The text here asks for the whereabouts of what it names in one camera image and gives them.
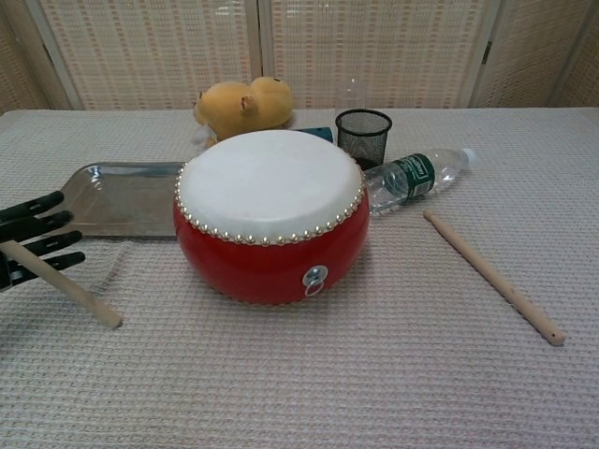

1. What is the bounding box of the yellow plush animal toy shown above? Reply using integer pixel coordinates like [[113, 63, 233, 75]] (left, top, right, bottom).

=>
[[191, 75, 295, 147]]

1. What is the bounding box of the white woven tablecloth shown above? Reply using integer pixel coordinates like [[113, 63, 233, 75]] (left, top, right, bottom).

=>
[[0, 108, 599, 449]]

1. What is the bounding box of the red drum with white skin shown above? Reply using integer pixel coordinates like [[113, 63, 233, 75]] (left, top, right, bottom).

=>
[[172, 129, 371, 308]]

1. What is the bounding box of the black mesh pen cup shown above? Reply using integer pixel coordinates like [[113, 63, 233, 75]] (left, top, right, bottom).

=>
[[334, 109, 393, 170]]

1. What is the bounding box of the woven folding screen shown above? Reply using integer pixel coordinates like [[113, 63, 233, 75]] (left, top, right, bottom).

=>
[[0, 0, 599, 113]]

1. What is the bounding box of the clear glass cup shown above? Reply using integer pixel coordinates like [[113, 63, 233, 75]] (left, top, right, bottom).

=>
[[343, 79, 371, 113]]

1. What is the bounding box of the clear plastic water bottle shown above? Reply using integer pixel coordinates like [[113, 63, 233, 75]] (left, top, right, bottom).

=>
[[363, 147, 477, 217]]

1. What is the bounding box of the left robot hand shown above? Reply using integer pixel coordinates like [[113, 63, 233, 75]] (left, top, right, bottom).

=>
[[0, 189, 88, 294]]

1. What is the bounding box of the wooden drumstick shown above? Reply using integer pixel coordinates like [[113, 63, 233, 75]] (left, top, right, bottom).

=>
[[423, 209, 567, 348], [2, 241, 124, 329]]

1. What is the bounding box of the silver metal tray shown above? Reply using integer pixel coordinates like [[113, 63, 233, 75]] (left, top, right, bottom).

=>
[[46, 161, 184, 242]]

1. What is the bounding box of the teal cylinder block with holes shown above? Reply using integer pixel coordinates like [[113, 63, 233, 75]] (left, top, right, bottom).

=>
[[289, 125, 336, 144]]

